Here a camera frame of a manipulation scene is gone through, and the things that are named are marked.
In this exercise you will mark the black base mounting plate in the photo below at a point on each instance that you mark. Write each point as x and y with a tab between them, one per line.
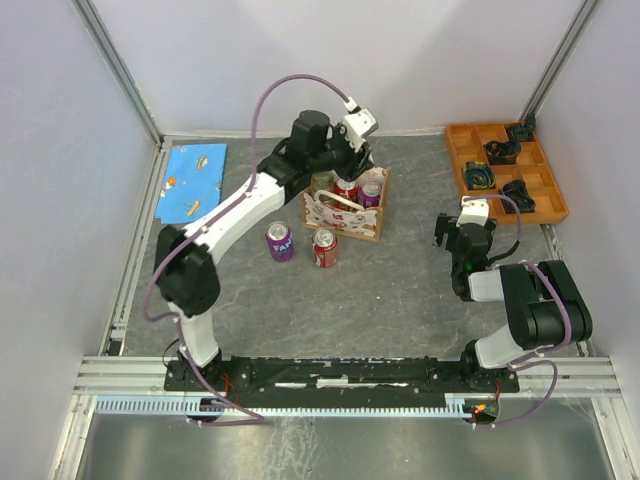
331	384

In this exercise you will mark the black rolled sock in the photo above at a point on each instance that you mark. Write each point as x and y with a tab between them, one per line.
502	153
517	192

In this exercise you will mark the black rolled sock front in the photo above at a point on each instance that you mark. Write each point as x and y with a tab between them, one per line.
517	192

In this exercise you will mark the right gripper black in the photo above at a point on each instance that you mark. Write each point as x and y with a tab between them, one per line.
444	224

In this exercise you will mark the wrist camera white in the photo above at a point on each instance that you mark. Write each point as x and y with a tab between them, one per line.
474	210
359	123

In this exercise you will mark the blue yellow rolled sock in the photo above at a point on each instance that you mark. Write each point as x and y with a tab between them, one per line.
478	175

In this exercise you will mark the aluminium frame rail front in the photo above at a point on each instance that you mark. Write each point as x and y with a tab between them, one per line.
578	377

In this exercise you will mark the patterned canvas bag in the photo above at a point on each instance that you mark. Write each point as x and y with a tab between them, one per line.
344	216

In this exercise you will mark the orange compartment tray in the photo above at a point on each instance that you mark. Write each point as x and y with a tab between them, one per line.
465	143

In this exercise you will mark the blue patterned cloth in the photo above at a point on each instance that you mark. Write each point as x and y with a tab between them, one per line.
192	182

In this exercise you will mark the dark green sock back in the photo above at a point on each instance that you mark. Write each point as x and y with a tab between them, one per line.
524	130

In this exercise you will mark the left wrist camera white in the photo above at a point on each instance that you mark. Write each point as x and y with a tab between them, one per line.
359	123

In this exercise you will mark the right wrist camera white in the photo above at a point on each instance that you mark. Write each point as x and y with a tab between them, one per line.
474	210

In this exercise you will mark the black rolled sock centre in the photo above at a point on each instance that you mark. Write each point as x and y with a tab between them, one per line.
502	153

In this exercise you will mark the red cola can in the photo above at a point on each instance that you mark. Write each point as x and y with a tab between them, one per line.
324	248
346	189

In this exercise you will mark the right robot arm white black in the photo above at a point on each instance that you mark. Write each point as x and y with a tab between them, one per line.
544	308

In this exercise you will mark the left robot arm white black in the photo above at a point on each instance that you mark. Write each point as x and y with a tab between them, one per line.
186	258

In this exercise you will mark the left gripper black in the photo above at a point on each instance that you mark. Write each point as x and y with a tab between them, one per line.
357	162

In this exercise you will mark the purple Fanta can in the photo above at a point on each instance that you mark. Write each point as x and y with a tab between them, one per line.
369	194
280	241

